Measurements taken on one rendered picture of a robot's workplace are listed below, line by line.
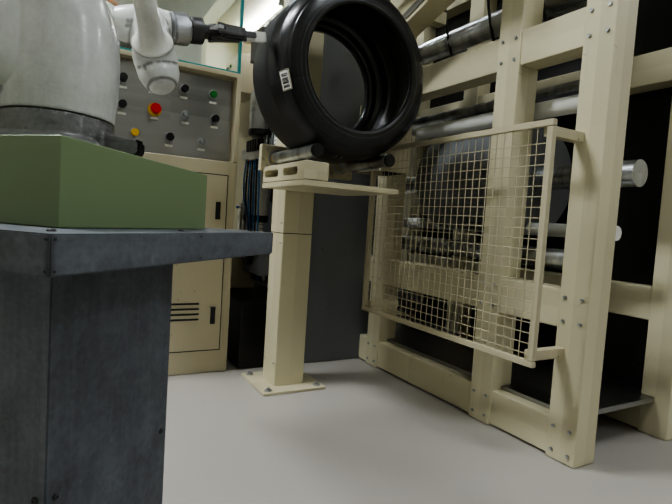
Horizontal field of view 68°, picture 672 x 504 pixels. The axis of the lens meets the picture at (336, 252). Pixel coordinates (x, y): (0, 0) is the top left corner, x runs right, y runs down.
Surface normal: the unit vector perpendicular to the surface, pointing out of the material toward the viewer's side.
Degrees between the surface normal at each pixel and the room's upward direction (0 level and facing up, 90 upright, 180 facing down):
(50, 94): 94
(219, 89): 90
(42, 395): 90
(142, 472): 90
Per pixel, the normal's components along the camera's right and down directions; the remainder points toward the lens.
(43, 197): -0.28, 0.04
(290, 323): 0.49, 0.08
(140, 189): 0.96, 0.08
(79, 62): 0.67, 0.07
